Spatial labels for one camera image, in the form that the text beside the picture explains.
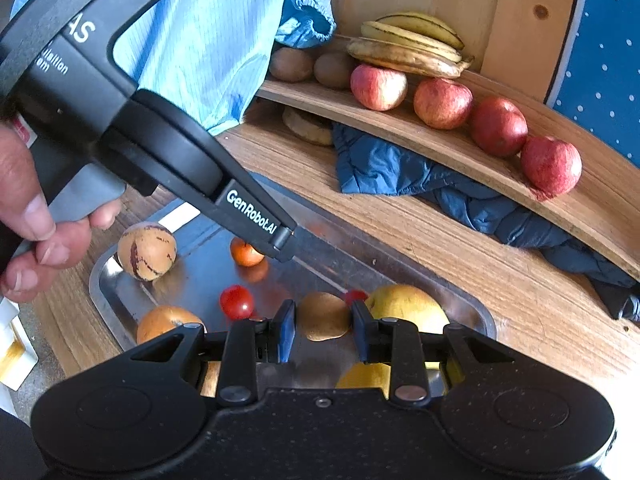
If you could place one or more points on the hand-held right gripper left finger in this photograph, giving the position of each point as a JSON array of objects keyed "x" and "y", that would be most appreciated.
[{"x": 286, "y": 332}]

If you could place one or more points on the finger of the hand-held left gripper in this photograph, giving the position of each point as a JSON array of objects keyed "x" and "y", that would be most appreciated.
[{"x": 255, "y": 210}]

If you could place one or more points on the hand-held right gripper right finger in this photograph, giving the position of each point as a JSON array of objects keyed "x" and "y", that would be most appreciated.
[{"x": 361, "y": 335}]

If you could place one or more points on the red cherry tomato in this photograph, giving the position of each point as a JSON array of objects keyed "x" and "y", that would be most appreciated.
[
  {"x": 356, "y": 296},
  {"x": 237, "y": 302}
]

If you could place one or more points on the yellow lemon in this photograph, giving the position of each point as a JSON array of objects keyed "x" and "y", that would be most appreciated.
[{"x": 362, "y": 377}]

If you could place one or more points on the small tangerine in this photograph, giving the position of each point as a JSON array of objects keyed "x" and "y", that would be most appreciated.
[{"x": 244, "y": 254}]

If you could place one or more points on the metal baking tray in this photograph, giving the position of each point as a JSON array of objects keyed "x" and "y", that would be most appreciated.
[{"x": 200, "y": 270}]

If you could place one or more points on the striped pepino melon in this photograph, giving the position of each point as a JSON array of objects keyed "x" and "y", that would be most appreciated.
[{"x": 146, "y": 251}]

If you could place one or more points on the orange round fruit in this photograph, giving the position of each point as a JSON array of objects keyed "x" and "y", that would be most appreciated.
[{"x": 167, "y": 322}]

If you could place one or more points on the person's left hand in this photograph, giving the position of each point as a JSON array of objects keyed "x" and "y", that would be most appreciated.
[{"x": 20, "y": 185}]

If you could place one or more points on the light blue coat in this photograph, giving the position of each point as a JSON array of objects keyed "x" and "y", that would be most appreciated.
[{"x": 200, "y": 50}]

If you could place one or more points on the dark blue jacket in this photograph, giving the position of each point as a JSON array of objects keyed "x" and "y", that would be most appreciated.
[{"x": 390, "y": 170}]

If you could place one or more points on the brown kiwi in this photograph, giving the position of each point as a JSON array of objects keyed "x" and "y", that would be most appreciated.
[
  {"x": 292, "y": 65},
  {"x": 334, "y": 71}
]

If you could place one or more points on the red apple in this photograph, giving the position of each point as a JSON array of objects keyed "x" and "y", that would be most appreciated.
[
  {"x": 498, "y": 127},
  {"x": 378, "y": 87},
  {"x": 551, "y": 166},
  {"x": 443, "y": 104}
]

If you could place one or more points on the blue elastic cuff cover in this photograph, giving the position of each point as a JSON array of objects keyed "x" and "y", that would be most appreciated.
[{"x": 305, "y": 15}]

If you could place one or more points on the yellow spotted banana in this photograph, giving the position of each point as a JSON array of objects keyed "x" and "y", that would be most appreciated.
[
  {"x": 425, "y": 26},
  {"x": 410, "y": 41},
  {"x": 405, "y": 59}
]

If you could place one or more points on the white yellow box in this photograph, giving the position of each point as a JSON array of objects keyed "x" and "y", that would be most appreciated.
[{"x": 15, "y": 350}]

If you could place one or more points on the wooden desk shelf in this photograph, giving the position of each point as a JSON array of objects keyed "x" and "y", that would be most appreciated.
[{"x": 590, "y": 210}]

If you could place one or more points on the blue dotted fabric wardrobe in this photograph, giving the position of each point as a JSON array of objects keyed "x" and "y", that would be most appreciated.
[{"x": 605, "y": 60}]

